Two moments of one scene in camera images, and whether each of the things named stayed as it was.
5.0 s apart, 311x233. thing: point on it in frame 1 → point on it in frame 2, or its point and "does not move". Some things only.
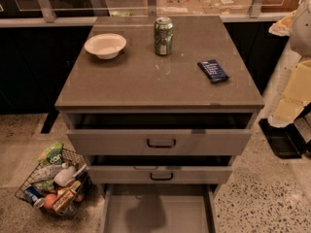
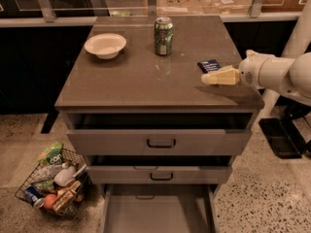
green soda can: x=163 y=36 does not move
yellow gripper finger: x=296 y=95 → x=224 y=76
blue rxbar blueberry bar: x=213 y=70 does not move
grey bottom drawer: x=158 y=209 does not move
